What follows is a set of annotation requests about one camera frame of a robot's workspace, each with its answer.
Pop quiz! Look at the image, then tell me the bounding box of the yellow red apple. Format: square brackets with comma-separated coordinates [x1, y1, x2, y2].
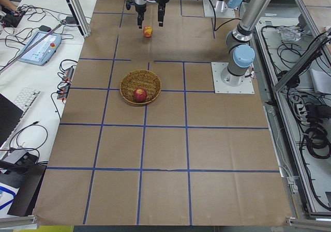
[143, 26, 153, 38]

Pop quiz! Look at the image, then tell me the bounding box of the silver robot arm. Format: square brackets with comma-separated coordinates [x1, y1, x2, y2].
[221, 0, 270, 87]
[125, 0, 156, 29]

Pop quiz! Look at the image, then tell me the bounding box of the wicker basket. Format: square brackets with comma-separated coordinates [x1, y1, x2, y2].
[119, 69, 161, 106]

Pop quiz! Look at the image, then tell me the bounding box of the red apple in basket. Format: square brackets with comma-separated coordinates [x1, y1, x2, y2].
[133, 87, 147, 103]

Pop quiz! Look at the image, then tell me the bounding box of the black power adapter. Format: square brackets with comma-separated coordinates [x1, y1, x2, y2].
[65, 16, 77, 24]

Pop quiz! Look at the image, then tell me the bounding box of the blue teach pendant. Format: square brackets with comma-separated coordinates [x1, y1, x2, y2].
[18, 30, 62, 66]

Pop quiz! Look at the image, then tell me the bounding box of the white keyboard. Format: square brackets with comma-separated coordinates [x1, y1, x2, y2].
[13, 87, 40, 114]

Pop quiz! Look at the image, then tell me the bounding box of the metal rod stand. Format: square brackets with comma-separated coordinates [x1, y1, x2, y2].
[1, 20, 66, 73]

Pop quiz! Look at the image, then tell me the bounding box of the brown paper table cover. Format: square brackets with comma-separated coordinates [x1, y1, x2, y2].
[34, 0, 291, 226]

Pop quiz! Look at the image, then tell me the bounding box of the black laptop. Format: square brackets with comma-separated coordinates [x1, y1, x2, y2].
[0, 94, 23, 146]

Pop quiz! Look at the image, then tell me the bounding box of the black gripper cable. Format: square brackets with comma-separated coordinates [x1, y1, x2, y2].
[201, 0, 243, 33]

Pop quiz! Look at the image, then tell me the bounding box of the aluminium frame post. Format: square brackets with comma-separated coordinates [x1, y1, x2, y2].
[66, 0, 91, 38]

